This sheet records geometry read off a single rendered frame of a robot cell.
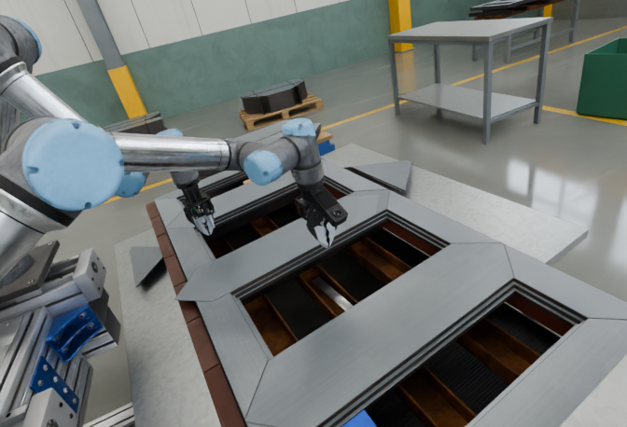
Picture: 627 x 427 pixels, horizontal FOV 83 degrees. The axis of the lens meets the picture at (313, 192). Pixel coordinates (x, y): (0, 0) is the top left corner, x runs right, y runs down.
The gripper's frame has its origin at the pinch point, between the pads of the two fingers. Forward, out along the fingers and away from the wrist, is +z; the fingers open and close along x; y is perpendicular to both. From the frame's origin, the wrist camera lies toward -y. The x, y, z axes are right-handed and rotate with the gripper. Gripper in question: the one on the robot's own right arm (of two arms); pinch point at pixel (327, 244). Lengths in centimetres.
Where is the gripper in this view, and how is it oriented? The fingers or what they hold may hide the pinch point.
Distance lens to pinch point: 99.6
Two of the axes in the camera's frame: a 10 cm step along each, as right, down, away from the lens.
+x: -8.4, 3.9, -3.7
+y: -5.0, -3.2, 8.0
